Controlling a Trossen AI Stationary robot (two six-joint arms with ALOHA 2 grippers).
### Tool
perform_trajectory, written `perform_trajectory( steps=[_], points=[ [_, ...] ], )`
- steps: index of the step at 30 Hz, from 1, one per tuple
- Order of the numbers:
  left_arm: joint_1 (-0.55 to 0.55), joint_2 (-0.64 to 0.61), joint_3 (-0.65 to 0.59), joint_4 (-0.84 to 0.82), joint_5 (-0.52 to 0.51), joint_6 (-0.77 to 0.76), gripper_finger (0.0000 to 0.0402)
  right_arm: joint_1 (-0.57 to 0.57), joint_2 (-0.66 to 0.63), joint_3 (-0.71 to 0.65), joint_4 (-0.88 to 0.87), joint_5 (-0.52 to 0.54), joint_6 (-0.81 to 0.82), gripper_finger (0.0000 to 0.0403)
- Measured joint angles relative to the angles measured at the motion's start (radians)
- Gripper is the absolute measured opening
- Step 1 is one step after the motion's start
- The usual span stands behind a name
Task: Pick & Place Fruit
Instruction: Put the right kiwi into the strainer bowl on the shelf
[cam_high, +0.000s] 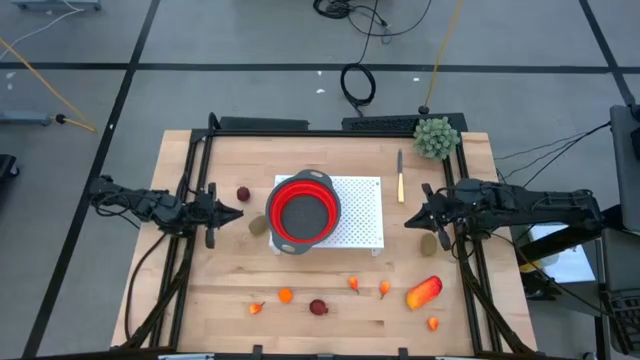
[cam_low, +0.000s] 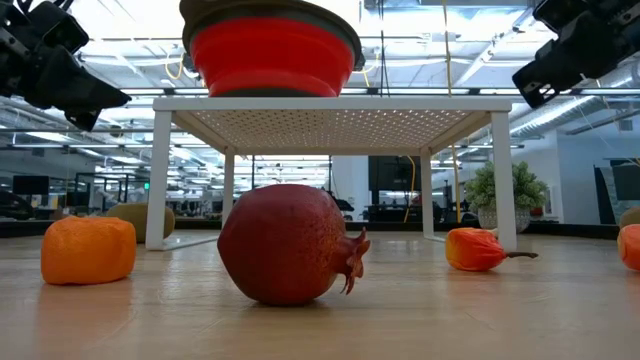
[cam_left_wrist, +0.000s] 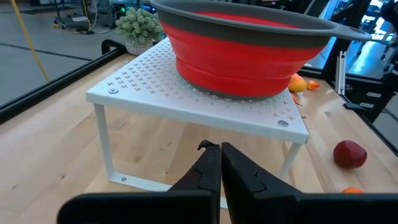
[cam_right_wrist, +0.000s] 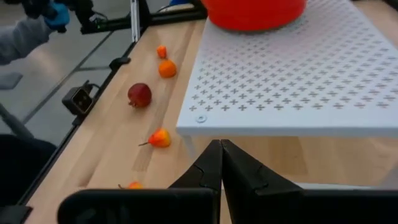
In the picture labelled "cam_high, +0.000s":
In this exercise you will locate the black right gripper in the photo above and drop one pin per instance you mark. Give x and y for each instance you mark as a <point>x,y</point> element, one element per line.
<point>450,212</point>

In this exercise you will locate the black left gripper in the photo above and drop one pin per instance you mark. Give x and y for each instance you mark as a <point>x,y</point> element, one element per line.
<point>210,215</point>

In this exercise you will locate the brown kiwi fruit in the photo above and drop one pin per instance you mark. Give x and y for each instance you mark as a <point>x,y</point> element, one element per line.
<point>258,225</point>
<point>428,244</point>

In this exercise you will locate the red orange mango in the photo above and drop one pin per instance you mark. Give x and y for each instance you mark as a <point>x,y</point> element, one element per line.
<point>424,292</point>

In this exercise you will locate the red collapsible colander bowl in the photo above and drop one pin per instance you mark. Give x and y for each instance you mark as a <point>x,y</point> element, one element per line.
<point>305,217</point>

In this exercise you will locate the small orange stemmed fruit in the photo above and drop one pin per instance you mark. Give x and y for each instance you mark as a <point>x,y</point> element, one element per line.
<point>384,287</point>
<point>433,323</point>
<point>256,308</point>
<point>353,283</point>

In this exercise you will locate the orange tangerine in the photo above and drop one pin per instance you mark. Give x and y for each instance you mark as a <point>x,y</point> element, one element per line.
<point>285,295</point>

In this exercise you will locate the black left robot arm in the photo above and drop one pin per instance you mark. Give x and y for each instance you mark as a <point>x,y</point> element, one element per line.
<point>150,202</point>

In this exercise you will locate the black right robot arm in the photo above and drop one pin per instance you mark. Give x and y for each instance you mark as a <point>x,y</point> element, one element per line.
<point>540,205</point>

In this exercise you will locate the white perforated shelf riser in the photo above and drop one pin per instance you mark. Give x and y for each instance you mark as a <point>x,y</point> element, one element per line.
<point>360,210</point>

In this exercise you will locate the green potted plant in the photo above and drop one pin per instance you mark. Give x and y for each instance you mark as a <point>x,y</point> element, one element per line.
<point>436,137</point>

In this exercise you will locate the black rectangular box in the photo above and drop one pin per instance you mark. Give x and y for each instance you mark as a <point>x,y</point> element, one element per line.
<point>263,123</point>

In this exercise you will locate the black perforated box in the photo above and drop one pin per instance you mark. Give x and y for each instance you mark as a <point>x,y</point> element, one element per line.
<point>382,123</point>

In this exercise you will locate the silver label plate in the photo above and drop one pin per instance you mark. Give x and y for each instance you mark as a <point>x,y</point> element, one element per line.
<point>185,357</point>
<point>455,358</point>

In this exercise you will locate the white paper sheet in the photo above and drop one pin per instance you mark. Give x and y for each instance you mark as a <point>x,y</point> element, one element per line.
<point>565,257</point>

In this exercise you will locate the black floor caster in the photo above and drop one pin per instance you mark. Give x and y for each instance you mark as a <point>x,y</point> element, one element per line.
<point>7,167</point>

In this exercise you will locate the black keyboard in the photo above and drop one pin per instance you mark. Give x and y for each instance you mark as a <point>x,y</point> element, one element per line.
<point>625,320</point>

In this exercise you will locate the grey stand foot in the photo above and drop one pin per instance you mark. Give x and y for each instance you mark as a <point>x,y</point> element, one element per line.
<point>22,117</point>

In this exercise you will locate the grey stand base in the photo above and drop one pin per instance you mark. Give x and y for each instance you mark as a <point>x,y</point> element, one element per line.
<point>55,4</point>

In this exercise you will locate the black aluminium table frame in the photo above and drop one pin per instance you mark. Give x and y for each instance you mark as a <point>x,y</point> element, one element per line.
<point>325,133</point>

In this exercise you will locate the black frame clamp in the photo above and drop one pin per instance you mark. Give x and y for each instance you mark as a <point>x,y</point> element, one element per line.
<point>402,353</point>
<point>257,351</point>

